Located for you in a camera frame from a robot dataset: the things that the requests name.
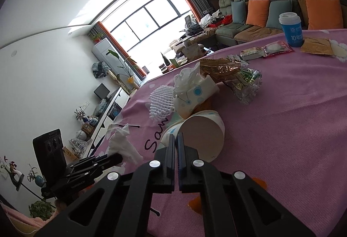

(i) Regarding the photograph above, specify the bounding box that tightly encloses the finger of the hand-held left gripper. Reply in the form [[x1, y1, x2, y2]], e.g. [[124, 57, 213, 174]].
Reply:
[[69, 154, 123, 180]]

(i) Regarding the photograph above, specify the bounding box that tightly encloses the green white snack wrapper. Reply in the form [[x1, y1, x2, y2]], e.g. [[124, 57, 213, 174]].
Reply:
[[240, 47, 267, 61]]

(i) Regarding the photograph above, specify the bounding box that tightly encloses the black monitor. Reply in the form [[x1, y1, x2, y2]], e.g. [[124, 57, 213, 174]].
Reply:
[[93, 83, 110, 100]]

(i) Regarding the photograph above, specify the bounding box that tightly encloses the large window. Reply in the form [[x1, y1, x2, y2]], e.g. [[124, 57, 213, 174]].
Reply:
[[100, 0, 192, 57]]

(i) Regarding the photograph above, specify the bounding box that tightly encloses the white tissue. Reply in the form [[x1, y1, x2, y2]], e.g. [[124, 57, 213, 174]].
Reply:
[[108, 123, 144, 165], [173, 67, 202, 96]]

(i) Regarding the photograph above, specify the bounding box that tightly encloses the white foam fruit net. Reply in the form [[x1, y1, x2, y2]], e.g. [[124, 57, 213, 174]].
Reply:
[[149, 85, 177, 121]]

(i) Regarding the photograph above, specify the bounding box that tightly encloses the bushy green potted plant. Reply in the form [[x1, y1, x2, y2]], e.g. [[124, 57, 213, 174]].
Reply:
[[28, 200, 56, 221]]

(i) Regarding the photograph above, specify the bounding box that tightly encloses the brown cushion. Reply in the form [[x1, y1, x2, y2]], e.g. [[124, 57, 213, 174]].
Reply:
[[298, 0, 309, 29]]

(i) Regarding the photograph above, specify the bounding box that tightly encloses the white tv cabinet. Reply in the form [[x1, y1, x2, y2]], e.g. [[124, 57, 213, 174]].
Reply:
[[87, 87, 131, 156]]

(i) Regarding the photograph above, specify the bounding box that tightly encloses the blue grey cushion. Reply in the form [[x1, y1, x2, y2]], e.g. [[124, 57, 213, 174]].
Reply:
[[231, 1, 246, 24], [266, 0, 293, 29]]

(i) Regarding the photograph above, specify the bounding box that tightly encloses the blue vase with plant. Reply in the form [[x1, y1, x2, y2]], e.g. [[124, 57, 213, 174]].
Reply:
[[27, 164, 45, 188]]

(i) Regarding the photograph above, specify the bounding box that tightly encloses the small potted plant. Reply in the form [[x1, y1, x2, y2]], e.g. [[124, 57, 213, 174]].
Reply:
[[89, 32, 105, 43]]

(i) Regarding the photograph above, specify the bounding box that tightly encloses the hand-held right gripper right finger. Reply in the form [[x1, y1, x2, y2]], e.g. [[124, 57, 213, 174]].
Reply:
[[177, 132, 316, 237]]

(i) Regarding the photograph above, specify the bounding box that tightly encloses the clear green snack wrapper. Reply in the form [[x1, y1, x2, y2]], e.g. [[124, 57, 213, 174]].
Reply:
[[226, 68, 263, 105]]

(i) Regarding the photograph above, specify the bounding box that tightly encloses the glass coffee table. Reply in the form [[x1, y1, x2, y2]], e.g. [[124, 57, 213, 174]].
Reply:
[[160, 36, 214, 72]]

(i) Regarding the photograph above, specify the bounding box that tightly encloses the brown paper packet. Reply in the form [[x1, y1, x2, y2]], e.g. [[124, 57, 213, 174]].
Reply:
[[300, 38, 335, 56]]

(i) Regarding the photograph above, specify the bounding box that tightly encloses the crushed white paper cup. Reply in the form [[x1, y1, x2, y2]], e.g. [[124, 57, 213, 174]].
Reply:
[[159, 110, 225, 163]]

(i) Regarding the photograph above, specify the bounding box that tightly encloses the white standing air conditioner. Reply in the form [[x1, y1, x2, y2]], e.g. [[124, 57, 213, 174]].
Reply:
[[92, 38, 121, 75]]

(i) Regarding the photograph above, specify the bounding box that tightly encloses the beige snack bag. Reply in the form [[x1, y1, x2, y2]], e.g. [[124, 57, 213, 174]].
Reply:
[[183, 43, 202, 61]]

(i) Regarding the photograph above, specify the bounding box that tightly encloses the orange cushion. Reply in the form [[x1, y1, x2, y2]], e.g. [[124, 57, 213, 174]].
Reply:
[[304, 0, 341, 30], [246, 0, 271, 27]]

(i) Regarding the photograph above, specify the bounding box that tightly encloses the tall leafy plant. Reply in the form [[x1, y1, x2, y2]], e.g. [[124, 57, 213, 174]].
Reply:
[[107, 49, 139, 83]]

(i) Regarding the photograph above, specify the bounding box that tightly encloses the blue patterned bag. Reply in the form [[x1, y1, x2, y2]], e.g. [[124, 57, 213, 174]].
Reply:
[[92, 61, 107, 79]]

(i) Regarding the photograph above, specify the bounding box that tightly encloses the red white snack wrapper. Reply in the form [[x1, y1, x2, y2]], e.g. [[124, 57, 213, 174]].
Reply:
[[262, 40, 295, 57]]

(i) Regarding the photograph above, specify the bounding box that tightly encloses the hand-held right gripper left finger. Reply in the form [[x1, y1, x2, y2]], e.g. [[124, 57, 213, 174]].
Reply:
[[34, 134, 175, 237]]

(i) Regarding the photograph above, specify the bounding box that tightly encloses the white clothes pile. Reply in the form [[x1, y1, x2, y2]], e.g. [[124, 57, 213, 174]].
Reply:
[[201, 11, 223, 26]]

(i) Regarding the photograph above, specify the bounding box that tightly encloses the blue paper cup white lid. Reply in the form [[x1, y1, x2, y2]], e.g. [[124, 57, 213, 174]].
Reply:
[[279, 12, 304, 48]]

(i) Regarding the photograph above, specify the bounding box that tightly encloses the gold foil snack wrapper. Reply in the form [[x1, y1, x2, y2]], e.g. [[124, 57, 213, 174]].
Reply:
[[199, 57, 248, 83]]

